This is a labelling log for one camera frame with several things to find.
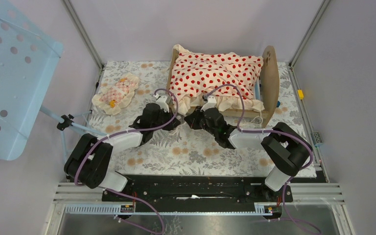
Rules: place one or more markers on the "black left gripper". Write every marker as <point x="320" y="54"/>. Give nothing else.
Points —
<point x="172" y="125"/>

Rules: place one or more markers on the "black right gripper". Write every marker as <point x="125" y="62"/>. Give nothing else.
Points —
<point x="193" y="118"/>

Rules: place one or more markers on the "red strawberry print duvet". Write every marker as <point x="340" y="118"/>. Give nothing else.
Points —
<point x="229" y="77"/>

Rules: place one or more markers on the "checkered ruffled pillow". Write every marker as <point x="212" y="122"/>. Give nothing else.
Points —
<point x="113" y="98"/>

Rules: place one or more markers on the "wooden pet bed frame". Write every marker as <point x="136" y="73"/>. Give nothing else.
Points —
<point x="269" y="88"/>

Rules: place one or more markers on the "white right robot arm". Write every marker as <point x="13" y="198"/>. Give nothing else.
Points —
<point x="287" y="149"/>

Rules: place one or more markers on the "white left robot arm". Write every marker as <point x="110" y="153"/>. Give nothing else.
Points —
<point x="88" y="162"/>

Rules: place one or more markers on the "floral table mat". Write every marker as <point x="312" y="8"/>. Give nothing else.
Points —
<point x="182" y="151"/>

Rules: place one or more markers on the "blue striped mattress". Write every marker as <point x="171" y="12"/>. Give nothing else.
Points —
<point x="257" y="91"/>

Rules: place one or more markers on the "yellow clip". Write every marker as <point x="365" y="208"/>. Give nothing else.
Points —
<point x="300" y="94"/>

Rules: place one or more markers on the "blue perforated music stand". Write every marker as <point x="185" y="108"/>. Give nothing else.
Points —
<point x="28" y="60"/>

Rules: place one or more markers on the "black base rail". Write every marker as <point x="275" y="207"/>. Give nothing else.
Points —
<point x="203" y="193"/>

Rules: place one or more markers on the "grey cable duct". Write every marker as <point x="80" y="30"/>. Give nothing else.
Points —
<point x="110" y="209"/>

